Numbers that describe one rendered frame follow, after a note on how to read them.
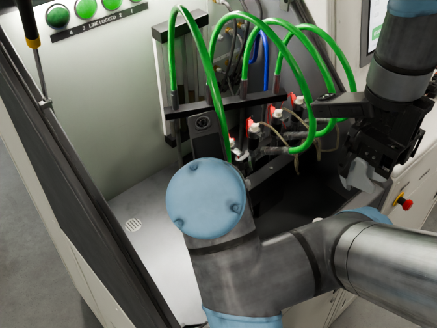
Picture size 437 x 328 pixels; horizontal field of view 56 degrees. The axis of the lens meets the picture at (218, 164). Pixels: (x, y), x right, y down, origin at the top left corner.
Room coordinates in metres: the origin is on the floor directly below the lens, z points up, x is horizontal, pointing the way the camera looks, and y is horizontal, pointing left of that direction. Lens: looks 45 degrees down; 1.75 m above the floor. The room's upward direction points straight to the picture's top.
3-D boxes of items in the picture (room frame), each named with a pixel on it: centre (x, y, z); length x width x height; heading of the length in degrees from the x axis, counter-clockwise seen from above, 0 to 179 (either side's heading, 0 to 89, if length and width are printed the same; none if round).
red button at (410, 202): (0.78, -0.55, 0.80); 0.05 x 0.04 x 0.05; 132
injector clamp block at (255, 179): (0.77, -0.11, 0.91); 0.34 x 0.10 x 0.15; 132
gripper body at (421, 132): (0.45, -0.24, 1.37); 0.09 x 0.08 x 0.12; 42
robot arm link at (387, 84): (0.46, -0.23, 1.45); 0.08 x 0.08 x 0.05
